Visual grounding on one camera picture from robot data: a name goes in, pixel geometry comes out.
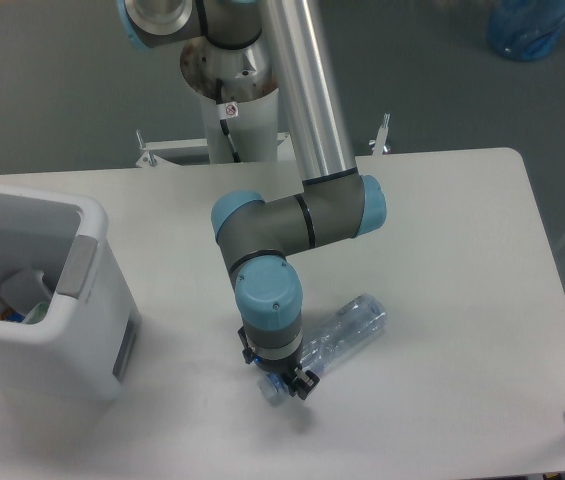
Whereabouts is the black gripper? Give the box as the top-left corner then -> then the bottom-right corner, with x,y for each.
241,327 -> 320,400

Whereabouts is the clear plastic bottle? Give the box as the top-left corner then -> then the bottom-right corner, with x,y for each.
257,293 -> 387,406

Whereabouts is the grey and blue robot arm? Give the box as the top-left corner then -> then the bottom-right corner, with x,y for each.
118,1 -> 387,398

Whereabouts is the white trash can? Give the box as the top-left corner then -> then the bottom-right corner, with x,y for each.
0,184 -> 141,400

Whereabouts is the blue snack packet in bin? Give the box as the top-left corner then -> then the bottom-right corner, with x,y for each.
0,308 -> 25,323

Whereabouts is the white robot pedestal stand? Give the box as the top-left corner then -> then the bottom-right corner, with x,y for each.
134,27 -> 393,169

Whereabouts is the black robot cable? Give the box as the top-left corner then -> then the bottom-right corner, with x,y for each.
214,78 -> 242,164

